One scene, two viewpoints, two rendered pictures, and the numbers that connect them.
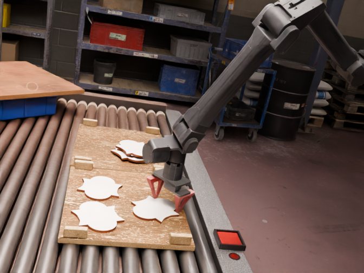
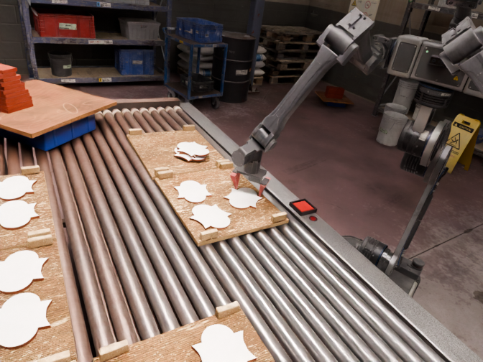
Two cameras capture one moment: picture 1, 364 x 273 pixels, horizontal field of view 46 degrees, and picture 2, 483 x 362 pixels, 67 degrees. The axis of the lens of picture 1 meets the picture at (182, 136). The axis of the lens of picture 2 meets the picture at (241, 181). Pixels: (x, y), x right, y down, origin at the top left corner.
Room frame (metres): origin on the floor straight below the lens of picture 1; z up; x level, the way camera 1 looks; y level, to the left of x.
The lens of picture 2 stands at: (0.05, 0.47, 1.67)
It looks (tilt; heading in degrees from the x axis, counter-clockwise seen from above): 30 degrees down; 339
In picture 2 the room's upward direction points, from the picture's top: 9 degrees clockwise
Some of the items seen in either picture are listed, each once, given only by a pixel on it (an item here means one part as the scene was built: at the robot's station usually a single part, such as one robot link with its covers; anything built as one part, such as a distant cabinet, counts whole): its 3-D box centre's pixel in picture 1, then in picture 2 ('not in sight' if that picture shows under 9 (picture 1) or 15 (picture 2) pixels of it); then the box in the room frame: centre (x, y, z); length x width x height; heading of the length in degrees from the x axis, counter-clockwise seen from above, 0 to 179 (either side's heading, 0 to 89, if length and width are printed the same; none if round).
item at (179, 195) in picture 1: (177, 197); (258, 184); (1.13, -0.02, 0.98); 0.07 x 0.07 x 0.09; 51
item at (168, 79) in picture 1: (177, 77); (134, 59); (5.83, 0.21, 0.32); 0.50 x 0.41 x 0.37; 102
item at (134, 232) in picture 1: (125, 203); (218, 199); (1.13, 0.13, 0.93); 0.41 x 0.35 x 0.02; 13
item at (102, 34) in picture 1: (116, 34); (64, 23); (5.57, 1.08, 0.78); 0.66 x 0.45 x 0.28; 106
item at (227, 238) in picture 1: (229, 240); (302, 207); (1.05, -0.19, 0.92); 0.06 x 0.06 x 0.01; 12
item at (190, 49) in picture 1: (189, 47); (139, 29); (5.81, 0.13, 0.76); 0.50 x 0.36 x 0.24; 112
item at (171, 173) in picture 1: (173, 170); (252, 165); (1.15, 0.01, 1.05); 0.10 x 0.07 x 0.07; 51
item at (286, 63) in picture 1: (282, 99); (231, 67); (5.23, -1.13, 0.44); 0.59 x 0.59 x 0.88
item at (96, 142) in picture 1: (121, 148); (176, 151); (1.53, 0.22, 0.93); 0.41 x 0.35 x 0.02; 12
